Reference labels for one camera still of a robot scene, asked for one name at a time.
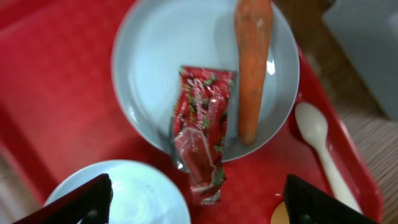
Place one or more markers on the orange carrot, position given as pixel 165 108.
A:
pixel 253 21

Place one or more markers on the light blue bowl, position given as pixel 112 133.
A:
pixel 141 193

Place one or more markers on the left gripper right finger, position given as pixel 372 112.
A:
pixel 307 204

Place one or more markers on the yellow cup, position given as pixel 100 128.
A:
pixel 280 215

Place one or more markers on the red snack wrapper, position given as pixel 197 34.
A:
pixel 197 133

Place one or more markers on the grey dishwasher rack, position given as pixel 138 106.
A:
pixel 367 33

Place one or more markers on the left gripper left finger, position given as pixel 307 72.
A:
pixel 89 203

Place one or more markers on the light blue plate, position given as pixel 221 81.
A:
pixel 157 37

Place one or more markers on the red serving tray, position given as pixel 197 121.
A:
pixel 59 113

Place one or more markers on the white plastic spoon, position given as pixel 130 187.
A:
pixel 313 127

